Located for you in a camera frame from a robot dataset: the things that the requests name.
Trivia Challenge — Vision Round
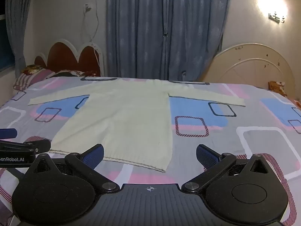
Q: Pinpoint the pink striped pillow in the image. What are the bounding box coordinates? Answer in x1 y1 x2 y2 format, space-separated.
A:
13 69 55 92

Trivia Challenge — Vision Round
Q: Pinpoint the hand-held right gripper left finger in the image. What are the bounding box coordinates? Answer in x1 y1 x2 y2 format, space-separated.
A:
29 144 120 192

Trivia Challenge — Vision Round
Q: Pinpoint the red floral pillow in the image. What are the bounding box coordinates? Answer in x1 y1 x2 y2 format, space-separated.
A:
21 65 46 74

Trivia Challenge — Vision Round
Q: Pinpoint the blue-grey window curtain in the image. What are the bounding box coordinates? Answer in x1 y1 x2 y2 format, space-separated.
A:
5 0 36 78

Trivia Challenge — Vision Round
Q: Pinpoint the white hanging cable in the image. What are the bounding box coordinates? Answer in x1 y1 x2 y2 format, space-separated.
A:
81 0 100 73

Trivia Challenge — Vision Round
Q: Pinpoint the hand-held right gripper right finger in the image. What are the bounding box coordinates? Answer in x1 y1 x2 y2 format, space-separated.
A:
181 144 270 192

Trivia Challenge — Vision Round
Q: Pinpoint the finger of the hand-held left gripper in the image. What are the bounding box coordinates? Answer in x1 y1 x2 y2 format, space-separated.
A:
0 128 18 139
0 139 51 156

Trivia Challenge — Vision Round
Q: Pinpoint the cream round headboard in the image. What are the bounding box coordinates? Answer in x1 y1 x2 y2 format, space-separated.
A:
202 43 295 97

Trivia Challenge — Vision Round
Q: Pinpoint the patterned grey pink bedsheet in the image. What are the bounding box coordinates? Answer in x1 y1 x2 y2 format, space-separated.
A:
0 76 301 226

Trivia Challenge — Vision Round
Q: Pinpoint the wall lamp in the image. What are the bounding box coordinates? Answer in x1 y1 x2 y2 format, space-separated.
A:
268 11 288 24

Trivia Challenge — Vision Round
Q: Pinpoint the cream knit sweater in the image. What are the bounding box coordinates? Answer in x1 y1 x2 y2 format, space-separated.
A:
28 79 246 173

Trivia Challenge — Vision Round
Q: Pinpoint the dark cloth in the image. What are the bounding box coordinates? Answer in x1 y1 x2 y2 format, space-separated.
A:
46 70 100 79

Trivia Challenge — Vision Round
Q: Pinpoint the red scalloped headboard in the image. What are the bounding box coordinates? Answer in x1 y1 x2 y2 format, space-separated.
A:
34 39 104 77

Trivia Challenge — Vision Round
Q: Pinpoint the orange floral pillow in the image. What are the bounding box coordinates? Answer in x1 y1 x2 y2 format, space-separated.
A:
268 81 288 97

